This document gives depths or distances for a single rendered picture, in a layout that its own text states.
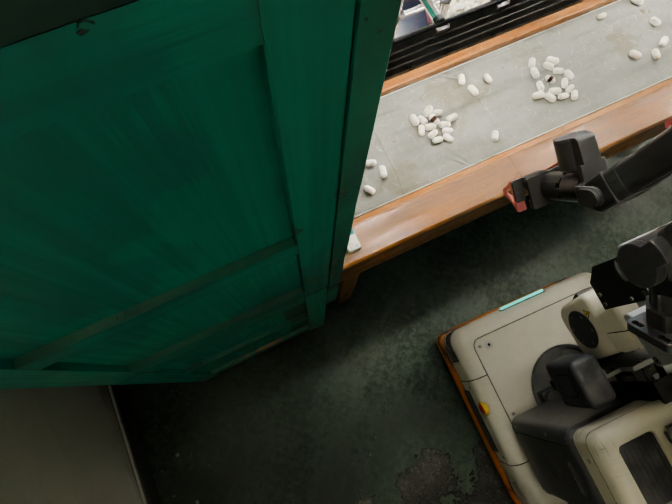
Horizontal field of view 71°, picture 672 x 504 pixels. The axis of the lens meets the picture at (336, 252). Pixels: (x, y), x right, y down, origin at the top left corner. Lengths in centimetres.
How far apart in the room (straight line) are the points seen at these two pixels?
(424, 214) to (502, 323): 66
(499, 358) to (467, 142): 77
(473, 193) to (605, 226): 115
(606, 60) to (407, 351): 122
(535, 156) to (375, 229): 50
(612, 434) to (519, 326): 61
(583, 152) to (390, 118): 64
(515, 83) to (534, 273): 91
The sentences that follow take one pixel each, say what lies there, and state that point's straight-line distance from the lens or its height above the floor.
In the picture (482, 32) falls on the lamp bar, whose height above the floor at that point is 107.
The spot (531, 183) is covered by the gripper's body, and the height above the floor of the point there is 109.
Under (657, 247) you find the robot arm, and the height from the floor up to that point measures 129.
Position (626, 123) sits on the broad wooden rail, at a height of 76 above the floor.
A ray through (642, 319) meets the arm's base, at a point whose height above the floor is 116.
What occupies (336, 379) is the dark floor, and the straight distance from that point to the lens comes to 194.
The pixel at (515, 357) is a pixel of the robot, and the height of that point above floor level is 28.
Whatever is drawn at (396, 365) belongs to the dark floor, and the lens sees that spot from 196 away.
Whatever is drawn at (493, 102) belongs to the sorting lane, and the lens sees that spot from 151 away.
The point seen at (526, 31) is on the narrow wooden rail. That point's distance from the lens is 166.
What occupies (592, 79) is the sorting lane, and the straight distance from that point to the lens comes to 168.
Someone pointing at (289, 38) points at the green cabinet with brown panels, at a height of 171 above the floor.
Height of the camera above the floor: 194
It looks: 75 degrees down
